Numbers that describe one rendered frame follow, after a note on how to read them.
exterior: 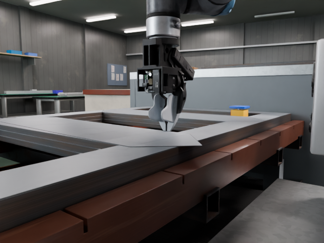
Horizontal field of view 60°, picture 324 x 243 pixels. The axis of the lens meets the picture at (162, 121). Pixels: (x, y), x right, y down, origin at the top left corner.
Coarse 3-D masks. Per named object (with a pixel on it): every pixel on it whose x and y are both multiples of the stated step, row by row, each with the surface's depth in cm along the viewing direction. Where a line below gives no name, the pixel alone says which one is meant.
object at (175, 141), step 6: (168, 138) 56; (174, 138) 56; (180, 138) 56; (186, 138) 56; (192, 138) 56; (138, 144) 50; (144, 144) 50; (150, 144) 50; (156, 144) 50; (162, 144) 50; (168, 144) 50; (174, 144) 50; (180, 144) 50
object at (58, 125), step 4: (44, 124) 78; (48, 124) 78; (52, 124) 78; (56, 124) 78; (60, 124) 78; (64, 124) 78; (68, 124) 78; (72, 124) 78; (76, 124) 78; (80, 124) 78; (36, 128) 70; (40, 128) 70; (44, 128) 70
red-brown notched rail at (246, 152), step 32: (288, 128) 93; (192, 160) 51; (224, 160) 54; (256, 160) 69; (128, 192) 35; (160, 192) 38; (192, 192) 45; (32, 224) 27; (64, 224) 27; (96, 224) 29; (128, 224) 33; (160, 224) 38
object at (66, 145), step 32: (0, 128) 78; (32, 128) 71; (160, 128) 99; (192, 128) 91; (256, 128) 81; (160, 160) 45; (32, 192) 28; (64, 192) 31; (96, 192) 35; (0, 224) 26
